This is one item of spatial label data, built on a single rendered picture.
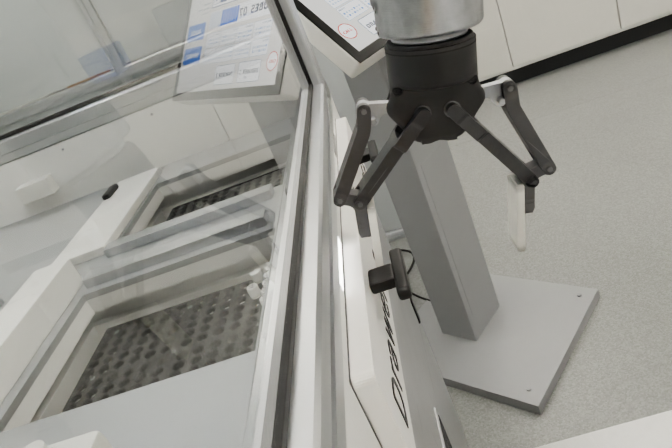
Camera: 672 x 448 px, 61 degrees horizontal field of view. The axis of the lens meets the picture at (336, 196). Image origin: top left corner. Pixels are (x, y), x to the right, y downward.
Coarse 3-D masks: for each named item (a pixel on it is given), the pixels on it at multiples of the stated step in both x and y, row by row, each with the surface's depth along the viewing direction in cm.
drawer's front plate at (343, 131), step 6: (336, 120) 93; (342, 120) 92; (336, 126) 90; (342, 126) 89; (348, 126) 92; (336, 132) 88; (342, 132) 87; (348, 132) 88; (342, 138) 84; (348, 138) 85; (342, 144) 82; (342, 150) 80; (342, 156) 78; (360, 168) 87; (360, 174) 83; (354, 180) 72; (354, 186) 69
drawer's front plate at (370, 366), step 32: (352, 224) 60; (352, 256) 54; (352, 288) 49; (352, 320) 45; (384, 320) 54; (352, 352) 42; (384, 352) 47; (352, 384) 40; (384, 384) 42; (384, 416) 41
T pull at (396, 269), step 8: (392, 256) 54; (400, 256) 54; (392, 264) 53; (400, 264) 53; (368, 272) 54; (376, 272) 53; (384, 272) 53; (392, 272) 52; (400, 272) 52; (376, 280) 52; (384, 280) 52; (392, 280) 52; (400, 280) 50; (408, 280) 51; (376, 288) 52; (384, 288) 52; (392, 288) 52; (400, 288) 50; (408, 288) 49; (400, 296) 49; (408, 296) 49
